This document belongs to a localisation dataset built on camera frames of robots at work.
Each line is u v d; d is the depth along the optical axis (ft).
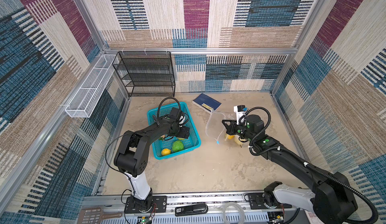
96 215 2.34
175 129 2.40
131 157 1.56
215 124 3.32
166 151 2.85
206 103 3.69
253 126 1.99
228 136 3.01
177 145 2.85
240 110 2.31
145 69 3.55
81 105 2.92
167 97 2.75
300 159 1.65
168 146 3.07
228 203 2.31
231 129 2.30
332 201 1.28
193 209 2.23
